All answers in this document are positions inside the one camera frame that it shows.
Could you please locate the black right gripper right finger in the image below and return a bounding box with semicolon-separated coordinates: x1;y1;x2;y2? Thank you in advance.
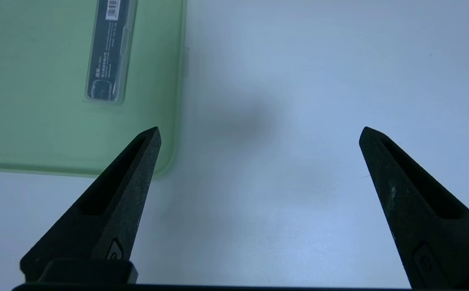
359;127;469;289

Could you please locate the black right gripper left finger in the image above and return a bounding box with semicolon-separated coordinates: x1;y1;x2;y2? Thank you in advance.
19;127;162;283

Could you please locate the grey translucent plastic case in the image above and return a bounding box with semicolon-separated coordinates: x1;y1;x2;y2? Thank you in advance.
85;0;139;104

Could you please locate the light green plastic tray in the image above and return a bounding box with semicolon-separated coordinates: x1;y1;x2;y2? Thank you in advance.
0;0;187;178

